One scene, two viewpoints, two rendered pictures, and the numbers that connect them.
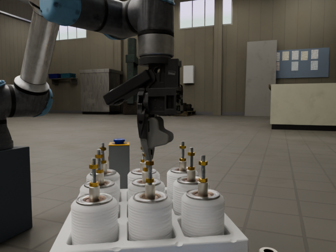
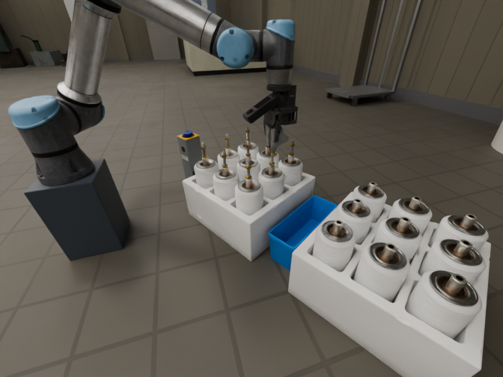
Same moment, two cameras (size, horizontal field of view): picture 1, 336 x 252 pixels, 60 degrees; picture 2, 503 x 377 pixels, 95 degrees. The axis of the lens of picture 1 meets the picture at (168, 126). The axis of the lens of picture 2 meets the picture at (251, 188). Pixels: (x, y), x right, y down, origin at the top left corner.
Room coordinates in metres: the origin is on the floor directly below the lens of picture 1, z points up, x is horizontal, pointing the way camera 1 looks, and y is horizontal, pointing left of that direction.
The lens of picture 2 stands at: (0.08, 0.54, 0.67)
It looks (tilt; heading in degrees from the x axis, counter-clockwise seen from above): 33 degrees down; 323
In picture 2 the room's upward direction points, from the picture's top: 1 degrees counter-clockwise
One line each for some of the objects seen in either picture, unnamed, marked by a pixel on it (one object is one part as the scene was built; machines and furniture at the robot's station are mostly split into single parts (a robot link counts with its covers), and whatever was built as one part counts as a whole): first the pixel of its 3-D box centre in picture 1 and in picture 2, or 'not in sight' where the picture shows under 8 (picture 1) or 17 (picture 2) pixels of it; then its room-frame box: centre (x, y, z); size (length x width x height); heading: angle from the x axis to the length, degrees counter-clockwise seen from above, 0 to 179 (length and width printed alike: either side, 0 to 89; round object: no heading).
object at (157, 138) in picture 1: (155, 139); (280, 140); (0.60, 0.03, 0.38); 0.06 x 0.03 x 0.09; 76
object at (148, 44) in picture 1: (156, 49); (278, 76); (0.62, 0.02, 0.57); 0.08 x 0.08 x 0.05
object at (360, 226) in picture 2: not in sight; (349, 232); (0.31, 0.00, 0.16); 0.10 x 0.10 x 0.18
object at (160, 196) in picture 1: (150, 197); (271, 173); (0.62, 0.04, 0.25); 0.08 x 0.08 x 0.01
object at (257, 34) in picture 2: (118, 19); (242, 46); (0.67, 0.11, 0.64); 0.11 x 0.11 x 0.08; 47
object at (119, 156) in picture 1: (119, 187); (193, 167); (1.01, 0.17, 0.16); 0.07 x 0.07 x 0.31; 8
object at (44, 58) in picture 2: not in sight; (42, 50); (11.34, 0.52, 0.43); 0.89 x 0.71 x 0.85; 159
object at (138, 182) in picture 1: (146, 182); (248, 162); (0.74, 0.06, 0.25); 0.08 x 0.08 x 0.01
